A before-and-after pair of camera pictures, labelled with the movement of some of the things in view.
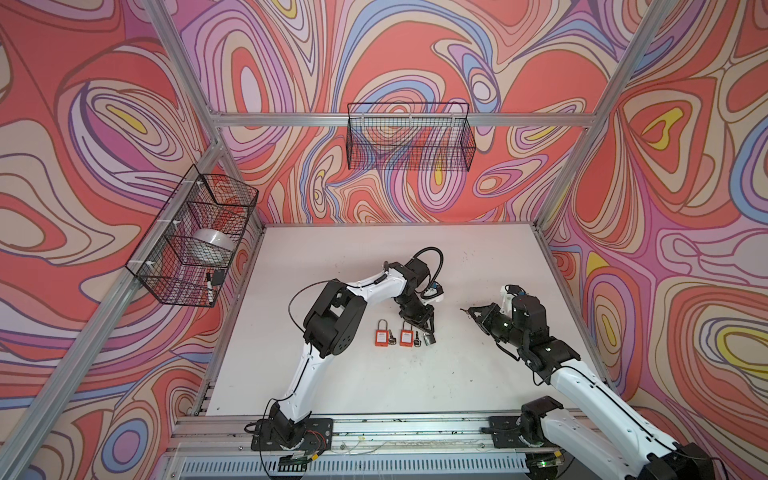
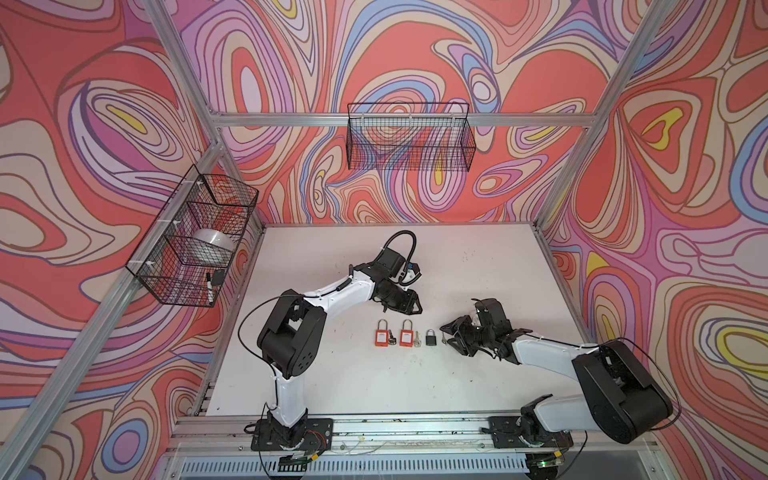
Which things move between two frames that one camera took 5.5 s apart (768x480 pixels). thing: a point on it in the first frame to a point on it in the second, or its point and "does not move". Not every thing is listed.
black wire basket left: x=184 y=257 does not move
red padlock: x=406 y=335 does not move
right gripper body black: x=502 y=328 to x=470 y=337
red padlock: x=382 y=336 does not move
